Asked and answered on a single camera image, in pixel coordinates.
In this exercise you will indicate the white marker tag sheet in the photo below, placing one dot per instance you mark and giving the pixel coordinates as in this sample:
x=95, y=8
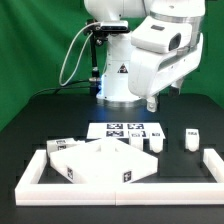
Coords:
x=122, y=130

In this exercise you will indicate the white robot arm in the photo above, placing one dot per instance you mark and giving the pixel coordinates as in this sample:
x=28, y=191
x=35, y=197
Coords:
x=151, y=46

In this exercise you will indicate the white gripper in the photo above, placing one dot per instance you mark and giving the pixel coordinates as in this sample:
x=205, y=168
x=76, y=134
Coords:
x=149, y=72

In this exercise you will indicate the fixed camera on stand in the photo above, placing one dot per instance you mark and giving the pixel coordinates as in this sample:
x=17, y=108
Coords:
x=113, y=80

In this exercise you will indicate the white U-shaped fence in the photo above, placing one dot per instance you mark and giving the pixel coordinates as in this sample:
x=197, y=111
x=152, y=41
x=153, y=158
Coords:
x=29, y=192

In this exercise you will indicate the white square table top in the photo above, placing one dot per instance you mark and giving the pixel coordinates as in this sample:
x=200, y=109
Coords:
x=103, y=161

